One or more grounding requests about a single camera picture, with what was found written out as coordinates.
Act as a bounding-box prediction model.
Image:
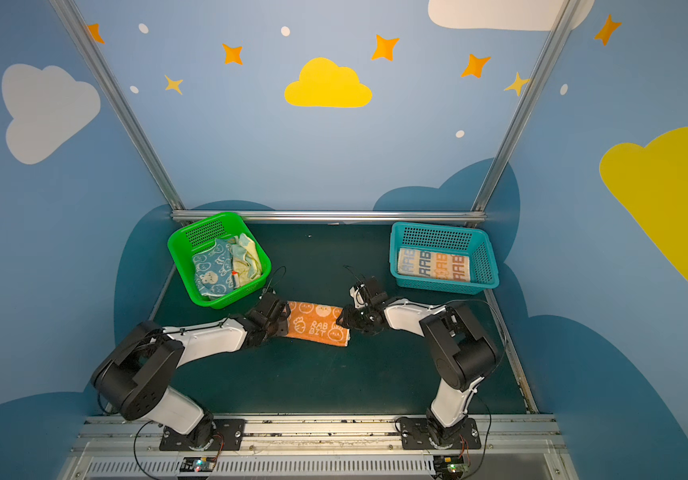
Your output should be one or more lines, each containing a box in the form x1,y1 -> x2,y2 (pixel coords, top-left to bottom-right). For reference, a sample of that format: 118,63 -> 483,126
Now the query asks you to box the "green plastic basket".
168,212 -> 272,309

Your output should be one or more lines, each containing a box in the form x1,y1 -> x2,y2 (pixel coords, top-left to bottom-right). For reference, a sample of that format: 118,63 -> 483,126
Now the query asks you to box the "right aluminium frame post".
471,0 -> 583,222

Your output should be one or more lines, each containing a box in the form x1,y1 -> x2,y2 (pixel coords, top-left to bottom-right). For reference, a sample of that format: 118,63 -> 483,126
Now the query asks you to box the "controller circuit board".
179,457 -> 216,473
433,456 -> 468,480

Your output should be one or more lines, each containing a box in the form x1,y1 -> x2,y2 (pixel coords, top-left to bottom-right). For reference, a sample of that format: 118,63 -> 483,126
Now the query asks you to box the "left aluminium frame post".
49,0 -> 185,210

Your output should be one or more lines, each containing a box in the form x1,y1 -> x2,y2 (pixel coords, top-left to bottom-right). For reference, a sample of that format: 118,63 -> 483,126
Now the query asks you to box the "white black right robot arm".
337,277 -> 502,433

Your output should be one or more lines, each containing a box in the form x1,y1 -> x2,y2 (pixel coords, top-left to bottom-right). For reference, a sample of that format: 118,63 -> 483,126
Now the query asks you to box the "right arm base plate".
395,417 -> 482,450

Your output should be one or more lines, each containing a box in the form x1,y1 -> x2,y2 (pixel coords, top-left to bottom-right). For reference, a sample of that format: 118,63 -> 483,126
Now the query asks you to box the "left controller circuit board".
179,457 -> 216,473

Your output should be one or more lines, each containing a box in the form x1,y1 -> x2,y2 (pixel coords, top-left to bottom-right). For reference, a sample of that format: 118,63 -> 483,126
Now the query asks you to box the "aluminium mounting rail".
59,414 -> 578,479

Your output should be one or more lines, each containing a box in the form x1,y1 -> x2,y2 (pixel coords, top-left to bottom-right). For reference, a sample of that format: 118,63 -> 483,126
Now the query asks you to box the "teal plastic basket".
389,222 -> 499,295

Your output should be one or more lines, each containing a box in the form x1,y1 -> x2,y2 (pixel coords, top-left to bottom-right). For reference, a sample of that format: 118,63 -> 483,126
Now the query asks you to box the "teal yellow patterned towel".
229,234 -> 263,288

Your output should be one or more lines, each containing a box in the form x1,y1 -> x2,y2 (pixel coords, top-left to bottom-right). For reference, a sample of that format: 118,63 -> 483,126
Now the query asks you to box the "blue bunny print towel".
192,239 -> 236,299

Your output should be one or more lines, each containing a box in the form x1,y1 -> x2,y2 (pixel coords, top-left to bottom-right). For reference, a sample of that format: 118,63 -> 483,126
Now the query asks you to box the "aluminium frame post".
471,0 -> 583,222
49,0 -> 185,210

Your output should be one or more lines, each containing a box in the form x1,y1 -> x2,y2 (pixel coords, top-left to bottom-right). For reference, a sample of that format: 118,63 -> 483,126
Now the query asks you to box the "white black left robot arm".
91,292 -> 291,450

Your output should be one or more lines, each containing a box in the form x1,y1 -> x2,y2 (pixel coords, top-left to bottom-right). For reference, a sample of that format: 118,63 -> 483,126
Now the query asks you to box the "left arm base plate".
159,417 -> 246,452

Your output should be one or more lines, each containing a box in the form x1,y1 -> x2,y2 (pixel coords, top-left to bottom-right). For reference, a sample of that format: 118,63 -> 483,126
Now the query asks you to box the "right controller circuit board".
433,456 -> 468,480

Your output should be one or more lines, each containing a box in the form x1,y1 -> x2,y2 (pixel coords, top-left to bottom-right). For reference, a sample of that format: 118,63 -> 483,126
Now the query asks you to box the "orange bunny print towel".
280,301 -> 350,347

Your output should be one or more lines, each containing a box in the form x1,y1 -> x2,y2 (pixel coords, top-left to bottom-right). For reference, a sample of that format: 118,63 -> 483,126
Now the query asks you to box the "horizontal aluminium frame bar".
171,209 -> 487,224

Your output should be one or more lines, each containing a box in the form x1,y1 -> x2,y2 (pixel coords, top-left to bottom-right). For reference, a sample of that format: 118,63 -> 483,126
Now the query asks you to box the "rabbit letter print towel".
397,248 -> 471,282

